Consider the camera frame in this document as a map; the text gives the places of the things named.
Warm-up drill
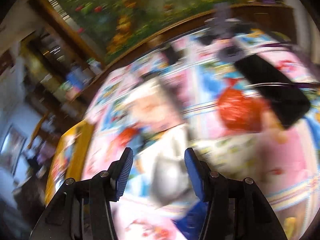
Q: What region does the colourful printed tablecloth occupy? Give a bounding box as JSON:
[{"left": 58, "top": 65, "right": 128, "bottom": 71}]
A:
[{"left": 82, "top": 29, "right": 319, "bottom": 239}]

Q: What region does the artificial flower display panel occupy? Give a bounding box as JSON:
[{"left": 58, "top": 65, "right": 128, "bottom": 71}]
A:
[{"left": 56, "top": 0, "right": 240, "bottom": 63}]

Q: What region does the black smartphone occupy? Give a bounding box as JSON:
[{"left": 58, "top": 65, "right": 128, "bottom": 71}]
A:
[{"left": 234, "top": 55, "right": 311, "bottom": 129}]

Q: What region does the red plastic bag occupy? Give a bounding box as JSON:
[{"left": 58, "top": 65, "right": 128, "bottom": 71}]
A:
[{"left": 217, "top": 87, "right": 267, "bottom": 132}]

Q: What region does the yellow taped storage box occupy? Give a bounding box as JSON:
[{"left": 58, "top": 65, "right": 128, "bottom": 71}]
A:
[{"left": 44, "top": 120, "right": 94, "bottom": 205}]

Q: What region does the white cloth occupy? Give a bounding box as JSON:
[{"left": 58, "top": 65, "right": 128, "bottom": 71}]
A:
[{"left": 137, "top": 124, "right": 195, "bottom": 207}]

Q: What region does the blue bag on shelf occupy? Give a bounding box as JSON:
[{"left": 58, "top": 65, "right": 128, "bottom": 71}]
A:
[{"left": 66, "top": 66, "right": 85, "bottom": 90}]

